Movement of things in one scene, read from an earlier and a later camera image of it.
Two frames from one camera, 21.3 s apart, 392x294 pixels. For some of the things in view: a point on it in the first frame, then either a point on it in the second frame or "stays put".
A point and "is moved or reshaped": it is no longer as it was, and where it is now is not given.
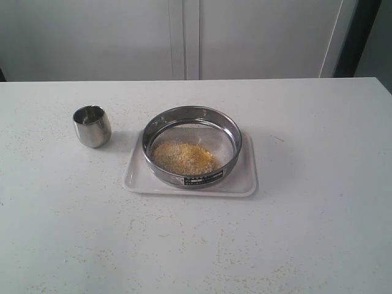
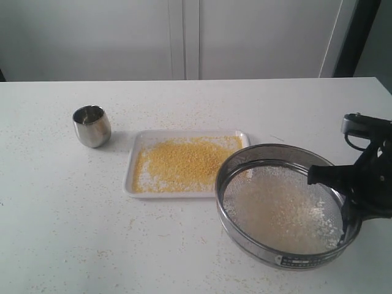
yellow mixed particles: [184, 157] is moved or reshaped
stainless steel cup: [92, 125] stays put
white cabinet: [55, 40] stays put
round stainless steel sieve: [191, 146] to [272, 217]
